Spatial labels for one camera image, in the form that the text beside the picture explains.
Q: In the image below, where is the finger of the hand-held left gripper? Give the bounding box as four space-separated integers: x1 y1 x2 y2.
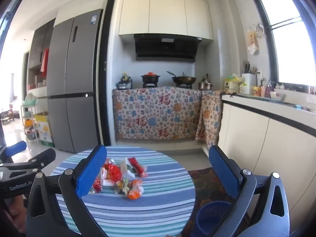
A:
27 149 57 171
0 141 27 164

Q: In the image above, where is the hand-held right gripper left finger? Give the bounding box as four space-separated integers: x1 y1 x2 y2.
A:
26 144 109 237

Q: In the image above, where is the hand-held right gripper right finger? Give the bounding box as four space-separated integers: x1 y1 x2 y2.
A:
208 144 290 237

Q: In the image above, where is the red white packet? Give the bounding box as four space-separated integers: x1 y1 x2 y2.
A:
92 175 103 194

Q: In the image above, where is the red plastic bag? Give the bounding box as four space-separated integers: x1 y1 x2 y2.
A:
102 158 122 181

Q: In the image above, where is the clear yellow snack wrapper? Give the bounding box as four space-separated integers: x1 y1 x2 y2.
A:
115 178 130 194

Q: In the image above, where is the white green snack wrapper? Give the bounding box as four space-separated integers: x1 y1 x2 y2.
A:
120 157 136 178

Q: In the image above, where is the blue plastic waste basket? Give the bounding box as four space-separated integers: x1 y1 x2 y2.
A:
196 200 234 237

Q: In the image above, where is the orange snack packet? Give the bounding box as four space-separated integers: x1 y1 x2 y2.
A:
127 179 144 200

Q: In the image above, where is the hexagon patterned rug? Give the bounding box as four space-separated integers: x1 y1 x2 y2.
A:
188 166 235 228

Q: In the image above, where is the yellow cardboard box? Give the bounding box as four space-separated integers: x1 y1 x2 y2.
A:
34 112 55 147

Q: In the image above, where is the rack with green basins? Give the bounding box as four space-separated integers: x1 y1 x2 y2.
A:
20 92 40 141

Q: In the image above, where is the white base cabinet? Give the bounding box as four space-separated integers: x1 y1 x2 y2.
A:
217 92 316 218

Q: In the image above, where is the narrow patterned cloth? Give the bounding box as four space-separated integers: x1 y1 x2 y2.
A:
195 90 224 149

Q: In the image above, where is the blue striped tablecloth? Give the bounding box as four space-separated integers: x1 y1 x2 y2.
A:
51 145 197 237

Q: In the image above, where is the grey refrigerator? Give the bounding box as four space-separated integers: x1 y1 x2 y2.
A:
47 8 103 153

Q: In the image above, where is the wide patterned cloth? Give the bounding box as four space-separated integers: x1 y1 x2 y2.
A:
112 86 203 141

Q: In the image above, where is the steel pot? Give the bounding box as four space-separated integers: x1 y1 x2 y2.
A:
198 77 215 91

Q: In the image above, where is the red hanging cloth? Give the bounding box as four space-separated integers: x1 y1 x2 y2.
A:
41 48 49 78

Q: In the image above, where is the white utensil holder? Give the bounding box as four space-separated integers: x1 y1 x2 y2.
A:
241 62 258 95

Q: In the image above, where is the yellow green cloth pile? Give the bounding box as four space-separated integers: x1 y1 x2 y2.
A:
224 73 245 94

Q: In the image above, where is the pink white bowl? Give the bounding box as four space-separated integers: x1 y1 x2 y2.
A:
270 91 285 102

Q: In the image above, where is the pink bottle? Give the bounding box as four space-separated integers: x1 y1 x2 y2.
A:
264 80 275 98

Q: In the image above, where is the small black appliance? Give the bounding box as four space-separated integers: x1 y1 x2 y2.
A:
117 72 132 90

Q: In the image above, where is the black gas stove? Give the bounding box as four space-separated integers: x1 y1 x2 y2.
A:
142 82 193 89

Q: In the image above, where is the tall grey cabinet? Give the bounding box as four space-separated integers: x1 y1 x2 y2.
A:
27 18 56 97

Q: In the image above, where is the wok with glass lid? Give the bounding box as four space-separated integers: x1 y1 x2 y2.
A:
166 70 197 86

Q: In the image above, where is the black pot with red lid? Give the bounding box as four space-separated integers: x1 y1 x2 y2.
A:
141 72 161 87

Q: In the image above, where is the hanging yellow bag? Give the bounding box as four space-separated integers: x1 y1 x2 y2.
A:
247 28 260 55

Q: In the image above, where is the black range hood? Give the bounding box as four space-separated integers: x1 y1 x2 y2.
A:
134 33 202 62

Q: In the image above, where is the black framed window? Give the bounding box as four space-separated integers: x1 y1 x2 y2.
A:
248 0 316 92

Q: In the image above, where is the hanging metal strainer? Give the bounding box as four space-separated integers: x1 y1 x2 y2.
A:
252 23 267 39

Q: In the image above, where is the black door frame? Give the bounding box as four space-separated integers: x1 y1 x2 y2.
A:
100 0 124 147

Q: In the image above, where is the white wall cabinet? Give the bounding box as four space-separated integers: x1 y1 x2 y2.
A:
118 0 214 40

